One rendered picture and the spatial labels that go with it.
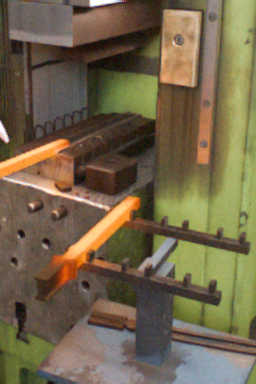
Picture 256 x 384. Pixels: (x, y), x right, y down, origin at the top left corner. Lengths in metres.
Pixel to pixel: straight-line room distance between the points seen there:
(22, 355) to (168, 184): 0.67
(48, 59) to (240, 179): 0.68
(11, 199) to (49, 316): 0.33
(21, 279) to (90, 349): 0.42
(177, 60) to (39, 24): 0.34
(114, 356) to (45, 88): 0.83
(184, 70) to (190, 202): 0.34
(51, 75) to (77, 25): 0.40
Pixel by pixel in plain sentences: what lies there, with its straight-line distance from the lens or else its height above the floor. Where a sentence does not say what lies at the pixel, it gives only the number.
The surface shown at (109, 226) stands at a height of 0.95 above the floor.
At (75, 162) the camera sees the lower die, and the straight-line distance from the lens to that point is 1.64.
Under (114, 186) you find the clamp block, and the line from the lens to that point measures 1.59.
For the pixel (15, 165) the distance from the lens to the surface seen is 1.56.
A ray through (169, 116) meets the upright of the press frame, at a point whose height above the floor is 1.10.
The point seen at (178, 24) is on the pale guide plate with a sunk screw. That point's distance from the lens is 1.54.
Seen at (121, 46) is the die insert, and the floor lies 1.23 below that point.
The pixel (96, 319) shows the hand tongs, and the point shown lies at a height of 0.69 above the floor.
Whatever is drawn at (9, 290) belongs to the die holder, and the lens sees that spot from 1.87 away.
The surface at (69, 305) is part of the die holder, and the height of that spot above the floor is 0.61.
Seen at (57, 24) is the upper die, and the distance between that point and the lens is 1.58.
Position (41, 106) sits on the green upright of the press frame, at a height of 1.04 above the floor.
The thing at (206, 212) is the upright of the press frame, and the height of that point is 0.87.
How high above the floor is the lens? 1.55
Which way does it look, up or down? 19 degrees down
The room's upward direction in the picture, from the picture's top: straight up
